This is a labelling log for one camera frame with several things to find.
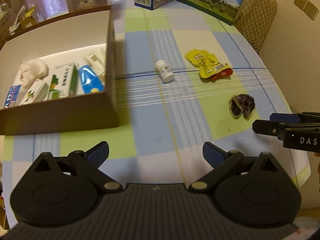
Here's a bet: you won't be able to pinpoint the dark velvet scrunchie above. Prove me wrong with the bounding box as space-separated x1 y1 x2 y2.
229 94 255 120

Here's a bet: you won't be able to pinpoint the red candy packet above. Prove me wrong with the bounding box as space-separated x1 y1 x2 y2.
210 68 233 80

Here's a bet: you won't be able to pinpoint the blue white toothpaste tube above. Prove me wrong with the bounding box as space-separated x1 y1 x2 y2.
78 64 104 94

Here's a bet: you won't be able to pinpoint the green medicine box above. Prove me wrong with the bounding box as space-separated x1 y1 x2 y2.
48 62 78 100

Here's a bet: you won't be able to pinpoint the white ointment box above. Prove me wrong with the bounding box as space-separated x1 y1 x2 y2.
20 79 49 105

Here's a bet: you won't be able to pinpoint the yellow snack packet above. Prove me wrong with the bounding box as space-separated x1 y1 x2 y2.
185 49 231 80

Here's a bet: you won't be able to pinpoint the blue dental floss box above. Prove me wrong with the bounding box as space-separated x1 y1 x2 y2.
4 85 21 108

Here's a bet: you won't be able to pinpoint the small white pill bottle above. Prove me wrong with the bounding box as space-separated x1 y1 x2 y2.
155 60 174 83

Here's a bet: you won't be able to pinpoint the white sock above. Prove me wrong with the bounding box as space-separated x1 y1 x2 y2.
19 59 49 90

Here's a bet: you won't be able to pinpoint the person's right hand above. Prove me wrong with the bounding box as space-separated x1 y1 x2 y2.
314 152 320 176

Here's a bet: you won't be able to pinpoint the plaid tablecloth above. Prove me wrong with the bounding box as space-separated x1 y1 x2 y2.
2 0 311 226

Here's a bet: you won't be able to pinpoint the quilted beige chair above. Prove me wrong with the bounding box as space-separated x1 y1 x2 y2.
234 0 277 52

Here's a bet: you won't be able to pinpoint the brown cardboard storage box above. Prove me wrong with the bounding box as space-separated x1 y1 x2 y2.
1 5 119 135

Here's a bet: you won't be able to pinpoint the bin with trash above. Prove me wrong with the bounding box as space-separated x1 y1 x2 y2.
9 5 39 35

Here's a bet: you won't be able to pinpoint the wall power sockets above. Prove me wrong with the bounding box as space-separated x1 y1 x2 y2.
294 0 319 21

